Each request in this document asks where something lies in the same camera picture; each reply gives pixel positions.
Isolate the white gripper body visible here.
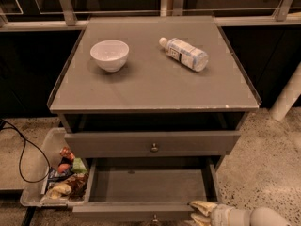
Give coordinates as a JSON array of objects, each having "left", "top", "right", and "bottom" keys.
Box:
[{"left": 210, "top": 204, "right": 234, "bottom": 226}]

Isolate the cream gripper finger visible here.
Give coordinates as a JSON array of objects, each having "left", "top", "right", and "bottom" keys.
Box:
[
  {"left": 191, "top": 213, "right": 211, "bottom": 226},
  {"left": 189, "top": 201, "right": 217, "bottom": 217}
]

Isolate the grey drawer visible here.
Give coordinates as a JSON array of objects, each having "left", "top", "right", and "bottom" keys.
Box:
[
  {"left": 73, "top": 156, "right": 221, "bottom": 221},
  {"left": 65, "top": 131, "right": 240, "bottom": 158}
]

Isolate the grey top drawer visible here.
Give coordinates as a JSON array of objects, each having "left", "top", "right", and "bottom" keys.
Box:
[{"left": 65, "top": 131, "right": 240, "bottom": 158}]

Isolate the grey drawer cabinet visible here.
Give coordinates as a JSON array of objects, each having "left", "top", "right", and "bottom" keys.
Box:
[{"left": 46, "top": 15, "right": 262, "bottom": 165}]

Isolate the brown snack bag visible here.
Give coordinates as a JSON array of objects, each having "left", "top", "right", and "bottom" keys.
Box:
[{"left": 46, "top": 173, "right": 88, "bottom": 199}]

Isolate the green snack packet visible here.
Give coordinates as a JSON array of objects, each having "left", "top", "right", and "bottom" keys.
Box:
[{"left": 71, "top": 158, "right": 87, "bottom": 173}]

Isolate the clear plastic storage bin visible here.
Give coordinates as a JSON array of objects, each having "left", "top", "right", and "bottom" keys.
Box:
[{"left": 20, "top": 127, "right": 87, "bottom": 207}]

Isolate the white pipe leg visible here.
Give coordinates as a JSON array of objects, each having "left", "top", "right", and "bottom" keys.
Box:
[{"left": 270, "top": 62, "right": 301, "bottom": 121}]

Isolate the clear plastic water bottle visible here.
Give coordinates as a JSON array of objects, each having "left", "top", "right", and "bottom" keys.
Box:
[{"left": 159, "top": 38, "right": 209, "bottom": 72}]

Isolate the red snack packet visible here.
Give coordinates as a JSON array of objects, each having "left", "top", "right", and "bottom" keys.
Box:
[{"left": 60, "top": 147, "right": 75, "bottom": 161}]

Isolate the white ceramic bowl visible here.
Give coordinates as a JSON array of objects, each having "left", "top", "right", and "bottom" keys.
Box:
[{"left": 90, "top": 40, "right": 130, "bottom": 73}]

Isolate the black power cable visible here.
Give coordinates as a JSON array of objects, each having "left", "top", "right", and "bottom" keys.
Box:
[{"left": 0, "top": 119, "right": 51, "bottom": 184}]

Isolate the metal window frame rail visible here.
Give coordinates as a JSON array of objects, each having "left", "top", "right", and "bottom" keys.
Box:
[{"left": 0, "top": 0, "right": 301, "bottom": 31}]

